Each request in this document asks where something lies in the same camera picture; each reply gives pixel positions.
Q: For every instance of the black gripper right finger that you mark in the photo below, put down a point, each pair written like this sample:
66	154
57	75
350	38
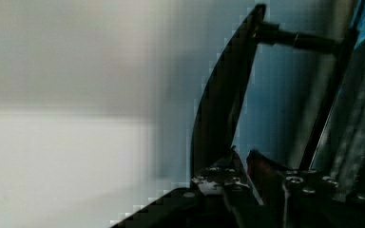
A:
283	190

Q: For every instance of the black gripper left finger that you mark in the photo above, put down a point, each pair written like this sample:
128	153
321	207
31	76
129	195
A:
227	171

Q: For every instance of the black silver toaster oven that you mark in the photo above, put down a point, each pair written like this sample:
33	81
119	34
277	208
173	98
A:
332	141

